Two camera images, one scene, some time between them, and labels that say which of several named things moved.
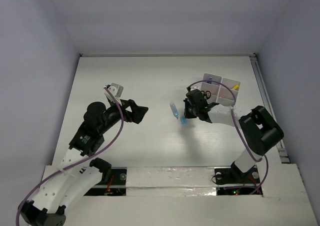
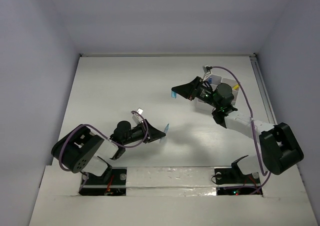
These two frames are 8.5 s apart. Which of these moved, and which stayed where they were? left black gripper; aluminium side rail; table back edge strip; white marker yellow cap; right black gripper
Moved: left black gripper; right black gripper
Stayed: aluminium side rail; table back edge strip; white marker yellow cap
